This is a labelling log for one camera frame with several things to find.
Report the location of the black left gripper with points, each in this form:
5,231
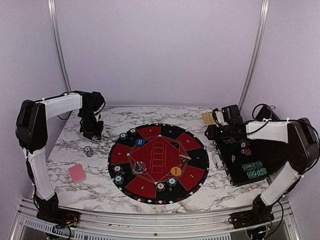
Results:
97,132

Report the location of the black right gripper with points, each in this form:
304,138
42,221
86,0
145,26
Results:
212,134

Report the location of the white black poker chip stack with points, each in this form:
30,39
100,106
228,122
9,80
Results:
88,151

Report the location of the green chips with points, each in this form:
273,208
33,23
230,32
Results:
123,136
118,180
172,182

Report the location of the blue small blind button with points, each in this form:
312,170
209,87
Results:
140,142

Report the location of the triangular all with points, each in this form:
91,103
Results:
184,159

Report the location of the orange big blind button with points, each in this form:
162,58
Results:
176,171

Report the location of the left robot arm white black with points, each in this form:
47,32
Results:
32,134

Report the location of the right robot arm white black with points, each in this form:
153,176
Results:
307,153

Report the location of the blue white chip row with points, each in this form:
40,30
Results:
232,141

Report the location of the red dice in case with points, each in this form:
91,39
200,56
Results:
246,152

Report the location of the yellow woven bamboo mat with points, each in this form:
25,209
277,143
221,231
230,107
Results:
208,119

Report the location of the black poker set case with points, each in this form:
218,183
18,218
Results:
270,140

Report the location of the teal chip row upper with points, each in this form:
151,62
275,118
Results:
247,167

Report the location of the teal chip row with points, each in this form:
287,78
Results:
247,167
257,173

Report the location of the red playing card deck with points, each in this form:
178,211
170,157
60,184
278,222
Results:
77,173

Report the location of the teal chip row lower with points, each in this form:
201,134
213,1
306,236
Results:
257,173

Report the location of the round red black poker mat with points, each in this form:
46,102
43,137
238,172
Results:
163,144

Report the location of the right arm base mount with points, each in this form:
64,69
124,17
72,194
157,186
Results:
248,218

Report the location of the front aluminium rail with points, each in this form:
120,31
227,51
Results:
210,225

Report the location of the right aluminium frame post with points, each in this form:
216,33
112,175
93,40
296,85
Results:
260,33

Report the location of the aluminium frame post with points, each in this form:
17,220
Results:
58,44
260,33

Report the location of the left aluminium frame post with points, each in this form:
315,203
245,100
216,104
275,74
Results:
58,44

